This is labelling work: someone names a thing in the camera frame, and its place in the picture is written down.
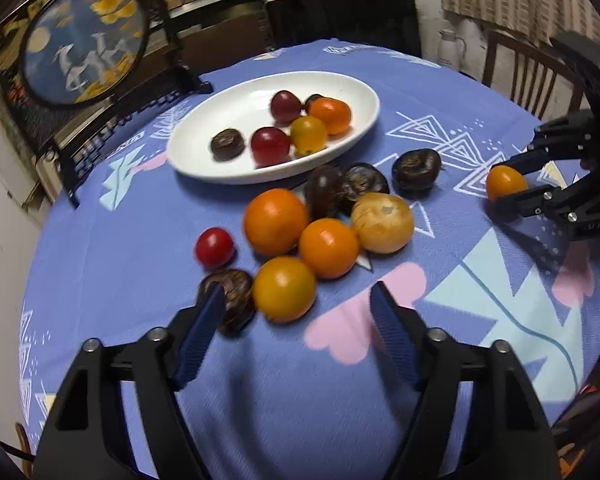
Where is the wooden chair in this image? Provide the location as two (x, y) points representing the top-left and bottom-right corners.
(482, 30), (586, 118)

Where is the brown cardboard box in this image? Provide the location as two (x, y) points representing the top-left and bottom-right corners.
(180, 7), (271, 73)

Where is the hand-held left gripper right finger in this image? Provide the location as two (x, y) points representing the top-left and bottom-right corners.
(369, 281), (563, 480)

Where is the white thermos jug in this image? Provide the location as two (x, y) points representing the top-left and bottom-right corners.
(437, 19), (481, 78)

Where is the small orange mandarin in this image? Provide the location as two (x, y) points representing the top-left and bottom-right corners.
(299, 218), (360, 280)

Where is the yellow cherry tomato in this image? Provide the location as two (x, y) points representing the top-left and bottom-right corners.
(290, 116), (328, 157)

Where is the dark red cherry tomato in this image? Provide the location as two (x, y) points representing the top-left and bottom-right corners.
(270, 90), (302, 123)

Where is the large orange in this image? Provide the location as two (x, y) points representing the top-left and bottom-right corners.
(243, 188), (311, 257)

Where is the dark purple tomato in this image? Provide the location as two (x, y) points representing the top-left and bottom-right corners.
(304, 164), (345, 221)

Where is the black chair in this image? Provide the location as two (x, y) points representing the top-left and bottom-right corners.
(265, 0), (423, 58)

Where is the pale yellow round fruit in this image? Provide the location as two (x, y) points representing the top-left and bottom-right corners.
(351, 192), (415, 255)

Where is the white oval plate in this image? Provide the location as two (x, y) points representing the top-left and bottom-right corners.
(166, 72), (381, 185)

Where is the round deer picture table screen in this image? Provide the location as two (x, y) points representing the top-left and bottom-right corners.
(0, 0), (213, 209)

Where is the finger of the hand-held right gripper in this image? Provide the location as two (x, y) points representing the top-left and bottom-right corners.
(491, 186), (600, 241)
(499, 110), (599, 177)

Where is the purple printed tablecloth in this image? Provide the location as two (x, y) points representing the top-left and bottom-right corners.
(19, 39), (600, 480)

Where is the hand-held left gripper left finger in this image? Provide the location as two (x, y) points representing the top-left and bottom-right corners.
(32, 285), (227, 480)

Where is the yellow-orange cherry tomato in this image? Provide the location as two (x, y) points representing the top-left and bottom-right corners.
(252, 256), (317, 323)

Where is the orange cherry tomato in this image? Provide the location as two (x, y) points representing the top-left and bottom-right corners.
(485, 165), (529, 203)
(308, 97), (352, 136)

